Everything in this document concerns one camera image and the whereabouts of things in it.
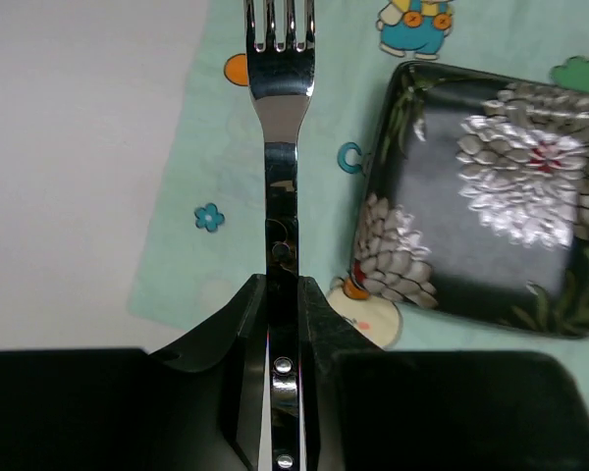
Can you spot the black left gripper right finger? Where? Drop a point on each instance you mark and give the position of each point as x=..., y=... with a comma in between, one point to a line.
x=370, y=409

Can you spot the steel fork patterned handle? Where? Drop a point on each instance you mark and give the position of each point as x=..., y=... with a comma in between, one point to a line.
x=280, y=57

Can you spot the dark floral rectangular plate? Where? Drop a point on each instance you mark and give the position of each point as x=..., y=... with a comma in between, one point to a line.
x=476, y=201

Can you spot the green cartoon print cloth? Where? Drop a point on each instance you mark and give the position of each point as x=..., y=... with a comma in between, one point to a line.
x=205, y=235

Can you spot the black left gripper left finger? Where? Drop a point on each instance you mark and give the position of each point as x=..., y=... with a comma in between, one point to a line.
x=194, y=404

